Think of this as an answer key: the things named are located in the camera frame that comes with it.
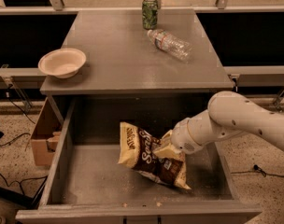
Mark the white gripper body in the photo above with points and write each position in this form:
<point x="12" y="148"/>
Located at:
<point x="181" y="139"/>

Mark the brown chip bag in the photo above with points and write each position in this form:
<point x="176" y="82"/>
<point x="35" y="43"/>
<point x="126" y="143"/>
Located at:
<point x="136" y="153"/>

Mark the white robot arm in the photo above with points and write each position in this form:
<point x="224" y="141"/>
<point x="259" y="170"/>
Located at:
<point x="228" y="114"/>

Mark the grey cabinet counter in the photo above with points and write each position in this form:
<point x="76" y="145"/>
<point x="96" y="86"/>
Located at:
<point x="121" y="58"/>

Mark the grey open drawer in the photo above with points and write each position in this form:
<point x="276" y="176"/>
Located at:
<point x="87" y="185"/>

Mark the clear plastic water bottle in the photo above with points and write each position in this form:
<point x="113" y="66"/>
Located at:
<point x="170" y="44"/>

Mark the cardboard box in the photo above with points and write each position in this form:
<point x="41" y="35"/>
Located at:
<point x="45" y="136"/>

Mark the white paper bowl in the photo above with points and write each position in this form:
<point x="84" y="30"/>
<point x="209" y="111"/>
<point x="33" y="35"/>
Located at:
<point x="62" y="63"/>

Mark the green soda can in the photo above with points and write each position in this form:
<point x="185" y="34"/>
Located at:
<point x="149" y="14"/>

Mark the grey metal rail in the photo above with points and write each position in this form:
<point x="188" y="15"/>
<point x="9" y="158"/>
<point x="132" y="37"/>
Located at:
<point x="25" y="78"/>

